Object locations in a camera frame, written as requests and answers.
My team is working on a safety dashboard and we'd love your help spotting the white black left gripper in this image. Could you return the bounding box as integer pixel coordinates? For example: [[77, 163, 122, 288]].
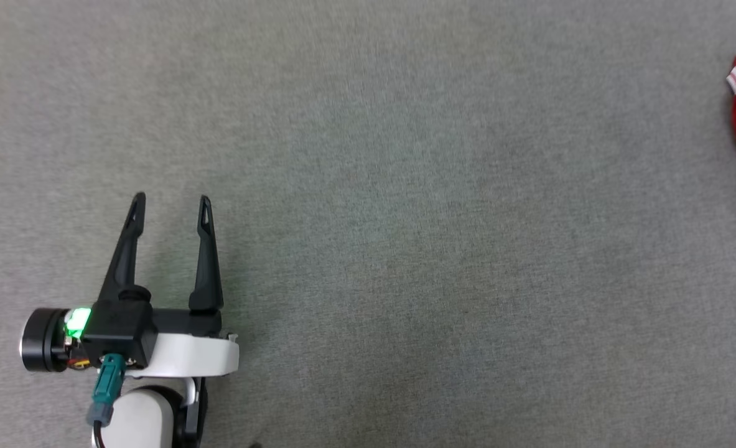
[[21, 192, 240, 380]]

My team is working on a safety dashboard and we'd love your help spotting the teal cable connector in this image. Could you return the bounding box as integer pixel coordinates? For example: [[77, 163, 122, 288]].
[[88, 353, 126, 427]]

